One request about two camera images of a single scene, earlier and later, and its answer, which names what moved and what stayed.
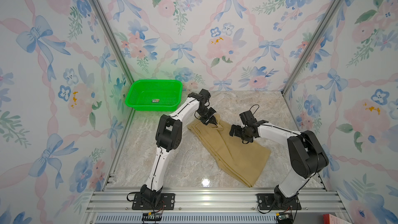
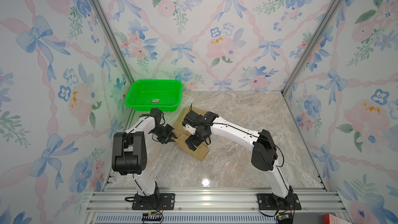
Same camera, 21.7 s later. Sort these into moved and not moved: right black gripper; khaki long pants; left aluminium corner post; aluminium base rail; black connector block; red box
Moved: khaki long pants; right black gripper
Not moved: red box; aluminium base rail; black connector block; left aluminium corner post
